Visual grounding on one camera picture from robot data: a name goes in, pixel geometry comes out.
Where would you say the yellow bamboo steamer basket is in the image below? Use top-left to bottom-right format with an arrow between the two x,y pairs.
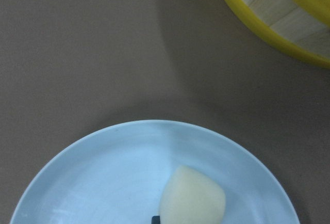
225,0 -> 329,68

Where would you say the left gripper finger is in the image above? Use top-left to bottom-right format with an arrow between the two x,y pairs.
151,216 -> 160,224

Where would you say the light blue plate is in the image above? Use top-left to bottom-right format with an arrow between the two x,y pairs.
11,120 -> 299,223

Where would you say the white steamed bun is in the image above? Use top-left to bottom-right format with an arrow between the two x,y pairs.
159,166 -> 226,223

